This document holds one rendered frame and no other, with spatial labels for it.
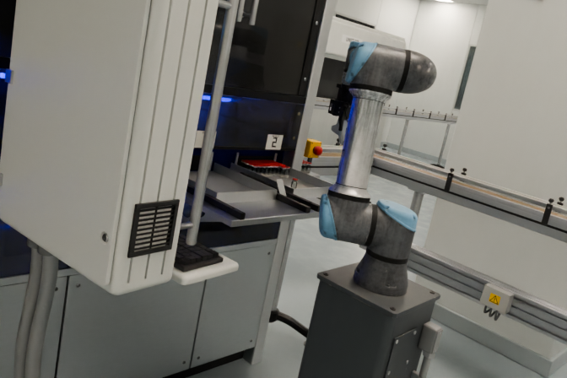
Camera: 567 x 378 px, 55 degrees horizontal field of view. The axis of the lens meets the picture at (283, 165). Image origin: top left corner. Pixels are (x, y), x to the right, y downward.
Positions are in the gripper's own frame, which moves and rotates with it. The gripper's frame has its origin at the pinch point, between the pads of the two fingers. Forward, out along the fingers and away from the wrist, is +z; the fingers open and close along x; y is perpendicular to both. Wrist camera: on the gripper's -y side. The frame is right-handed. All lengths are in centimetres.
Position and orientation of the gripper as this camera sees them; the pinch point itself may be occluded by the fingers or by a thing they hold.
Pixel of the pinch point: (343, 140)
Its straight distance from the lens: 200.2
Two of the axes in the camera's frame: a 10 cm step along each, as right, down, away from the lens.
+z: -1.9, 9.6, 1.9
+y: -7.0, -2.7, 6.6
